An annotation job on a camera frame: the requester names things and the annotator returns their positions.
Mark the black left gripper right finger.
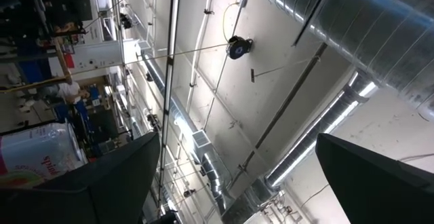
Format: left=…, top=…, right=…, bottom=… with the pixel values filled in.
left=315, top=132, right=434, bottom=224

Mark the black blue cable reel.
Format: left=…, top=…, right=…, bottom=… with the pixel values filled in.
left=226, top=35, right=254, bottom=60

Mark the long ceiling light strip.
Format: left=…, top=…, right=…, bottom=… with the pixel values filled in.
left=156, top=0, right=181, bottom=214

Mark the slim silver ceiling duct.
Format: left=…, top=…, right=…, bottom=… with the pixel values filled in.
left=264, top=69, right=379, bottom=189

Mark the white red Spindrift can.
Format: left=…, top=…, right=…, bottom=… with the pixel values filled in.
left=0, top=122, right=88, bottom=188

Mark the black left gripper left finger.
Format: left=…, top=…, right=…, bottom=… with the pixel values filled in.
left=0, top=131, right=161, bottom=224

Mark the person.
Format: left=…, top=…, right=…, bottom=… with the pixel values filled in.
left=43, top=79, right=91, bottom=105

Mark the long silver duct with vent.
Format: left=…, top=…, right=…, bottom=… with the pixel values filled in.
left=140, top=52, right=235, bottom=217

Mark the large silver spiral duct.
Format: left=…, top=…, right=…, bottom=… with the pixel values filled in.
left=242, top=0, right=434, bottom=123

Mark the rectangular sheet metal duct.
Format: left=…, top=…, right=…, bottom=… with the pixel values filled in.
left=222, top=178, right=284, bottom=224

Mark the dark warehouse storage rack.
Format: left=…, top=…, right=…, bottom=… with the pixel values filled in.
left=0, top=0, right=94, bottom=92

